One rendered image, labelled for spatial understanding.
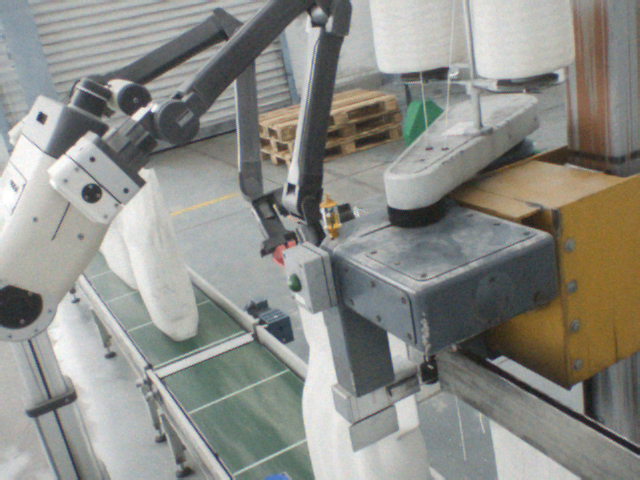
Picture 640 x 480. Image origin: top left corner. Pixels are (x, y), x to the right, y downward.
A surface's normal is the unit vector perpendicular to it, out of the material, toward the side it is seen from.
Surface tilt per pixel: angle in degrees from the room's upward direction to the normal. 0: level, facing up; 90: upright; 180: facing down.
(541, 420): 90
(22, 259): 115
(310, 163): 80
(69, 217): 90
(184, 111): 89
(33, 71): 90
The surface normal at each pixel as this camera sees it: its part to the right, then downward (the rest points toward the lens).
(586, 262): 0.47, 0.23
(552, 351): -0.87, 0.32
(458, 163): 0.79, 0.08
